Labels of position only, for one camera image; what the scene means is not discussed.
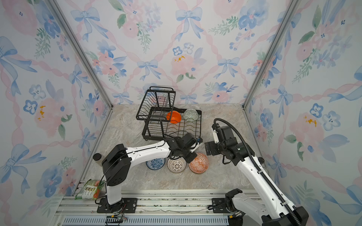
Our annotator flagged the red patterned ceramic bowl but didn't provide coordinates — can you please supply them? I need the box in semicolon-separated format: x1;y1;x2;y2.
189;153;209;174

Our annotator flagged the brown lattice ceramic bowl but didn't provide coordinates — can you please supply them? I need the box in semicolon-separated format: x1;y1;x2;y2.
167;158;187;173

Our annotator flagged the orange plastic bowl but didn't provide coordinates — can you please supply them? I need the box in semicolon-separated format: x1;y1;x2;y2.
166;111;182;124

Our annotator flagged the blue patterned ceramic bowl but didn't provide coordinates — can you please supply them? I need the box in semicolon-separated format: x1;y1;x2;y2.
146;158;166;170

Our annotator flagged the green patterned ceramic bowl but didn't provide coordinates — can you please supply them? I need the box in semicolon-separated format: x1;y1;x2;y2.
183;108;199;122

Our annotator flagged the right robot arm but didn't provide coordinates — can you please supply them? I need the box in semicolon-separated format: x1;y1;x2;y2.
205;131;309;226

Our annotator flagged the black round knob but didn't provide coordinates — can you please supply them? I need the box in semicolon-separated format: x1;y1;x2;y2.
92;153;102;162

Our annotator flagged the green snack packet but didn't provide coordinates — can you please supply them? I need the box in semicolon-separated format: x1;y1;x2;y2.
75;179;105;200

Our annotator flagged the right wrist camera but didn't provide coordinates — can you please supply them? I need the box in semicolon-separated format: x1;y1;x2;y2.
212;123;237;144

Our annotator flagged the black corrugated cable conduit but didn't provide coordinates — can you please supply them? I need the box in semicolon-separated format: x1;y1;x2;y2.
213;118;301;226

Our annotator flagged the black wire dish rack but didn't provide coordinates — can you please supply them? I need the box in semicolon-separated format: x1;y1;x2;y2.
136;86;202;141

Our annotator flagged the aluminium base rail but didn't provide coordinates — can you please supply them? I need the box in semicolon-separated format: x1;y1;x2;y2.
51;189;263;226

